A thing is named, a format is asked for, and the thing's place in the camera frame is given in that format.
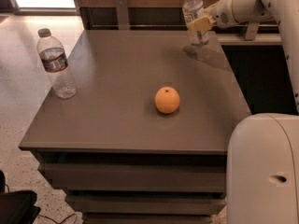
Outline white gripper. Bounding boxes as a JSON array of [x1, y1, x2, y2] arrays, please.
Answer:
[[187, 0, 238, 32]]

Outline blue label plastic bottle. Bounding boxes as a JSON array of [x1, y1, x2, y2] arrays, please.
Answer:
[[182, 0, 209, 47]]

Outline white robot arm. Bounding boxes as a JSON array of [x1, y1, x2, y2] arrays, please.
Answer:
[[187, 0, 299, 224]]

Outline clear plastic water bottle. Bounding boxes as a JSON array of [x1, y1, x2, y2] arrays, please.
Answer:
[[36, 28, 78, 99]]

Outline orange fruit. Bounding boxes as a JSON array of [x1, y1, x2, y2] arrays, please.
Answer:
[[155, 87, 180, 114]]

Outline grey drawer cabinet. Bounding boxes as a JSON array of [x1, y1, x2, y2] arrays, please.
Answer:
[[20, 31, 250, 224]]

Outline black object bottom left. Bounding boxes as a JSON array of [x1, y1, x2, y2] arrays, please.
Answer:
[[0, 171, 40, 224]]

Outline right metal wall bracket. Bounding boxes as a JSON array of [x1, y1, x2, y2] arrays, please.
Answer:
[[242, 21, 260, 41]]

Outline metal wall bracket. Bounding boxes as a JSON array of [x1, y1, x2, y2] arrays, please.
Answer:
[[242, 21, 260, 41], [115, 0, 130, 30]]

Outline left metal wall bracket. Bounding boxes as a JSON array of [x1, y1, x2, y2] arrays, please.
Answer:
[[115, 0, 130, 30]]

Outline black cable on floor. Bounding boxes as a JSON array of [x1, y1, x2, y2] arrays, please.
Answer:
[[36, 213, 78, 224]]

